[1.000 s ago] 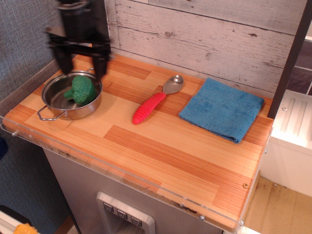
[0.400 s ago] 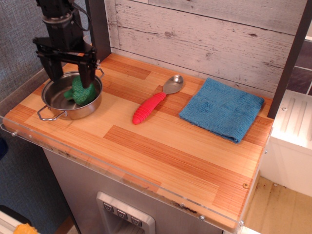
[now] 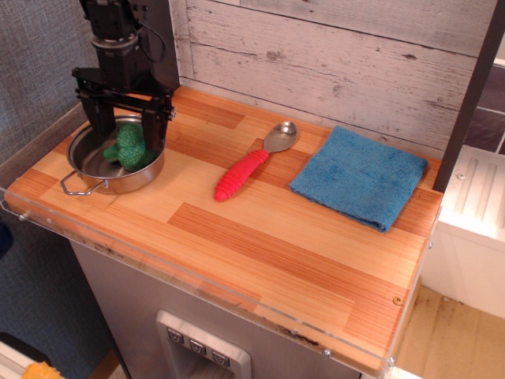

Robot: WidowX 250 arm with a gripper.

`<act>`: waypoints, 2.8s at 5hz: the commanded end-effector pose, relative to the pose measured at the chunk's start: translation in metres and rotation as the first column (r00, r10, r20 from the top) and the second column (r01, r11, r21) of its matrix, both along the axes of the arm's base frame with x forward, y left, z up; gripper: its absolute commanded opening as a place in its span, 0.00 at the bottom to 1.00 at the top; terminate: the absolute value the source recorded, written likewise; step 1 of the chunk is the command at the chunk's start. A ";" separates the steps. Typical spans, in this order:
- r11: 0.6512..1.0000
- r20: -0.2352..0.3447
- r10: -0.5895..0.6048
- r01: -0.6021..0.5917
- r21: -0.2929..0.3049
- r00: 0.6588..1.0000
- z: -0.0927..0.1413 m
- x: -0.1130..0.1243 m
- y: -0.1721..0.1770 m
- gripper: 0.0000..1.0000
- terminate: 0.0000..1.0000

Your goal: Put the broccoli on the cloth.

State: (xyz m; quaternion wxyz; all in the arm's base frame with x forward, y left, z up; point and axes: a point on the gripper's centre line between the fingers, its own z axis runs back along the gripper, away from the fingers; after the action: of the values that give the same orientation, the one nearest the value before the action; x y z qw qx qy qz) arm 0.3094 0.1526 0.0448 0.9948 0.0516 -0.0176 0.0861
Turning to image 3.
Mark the white toy sink unit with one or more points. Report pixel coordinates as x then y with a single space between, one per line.
465 260

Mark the blue folded cloth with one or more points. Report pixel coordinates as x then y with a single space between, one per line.
360 178

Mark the clear acrylic edge guard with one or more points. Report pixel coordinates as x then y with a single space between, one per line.
268 256

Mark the small steel pot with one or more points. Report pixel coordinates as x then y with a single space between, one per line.
92 172

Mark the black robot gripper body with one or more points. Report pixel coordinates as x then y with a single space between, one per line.
124 77

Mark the dark right shelf post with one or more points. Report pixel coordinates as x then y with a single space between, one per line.
473 94

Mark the yellow object at corner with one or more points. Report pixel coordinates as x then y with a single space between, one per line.
40 370

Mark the grey toy fridge cabinet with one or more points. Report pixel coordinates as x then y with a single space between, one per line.
130 300

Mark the dark shelf post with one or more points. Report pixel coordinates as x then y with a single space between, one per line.
156 15
473 94

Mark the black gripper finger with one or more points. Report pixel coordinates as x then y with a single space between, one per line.
154 124
100 115

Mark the green toy broccoli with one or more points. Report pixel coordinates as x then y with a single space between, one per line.
129 149

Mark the red handled metal spoon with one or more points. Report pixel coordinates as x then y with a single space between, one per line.
280 138

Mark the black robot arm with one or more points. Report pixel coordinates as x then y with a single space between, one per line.
113 20

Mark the dark left shelf post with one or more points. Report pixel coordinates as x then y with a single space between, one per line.
156 15

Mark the silver dispenser button panel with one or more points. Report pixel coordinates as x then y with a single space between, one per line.
192 352

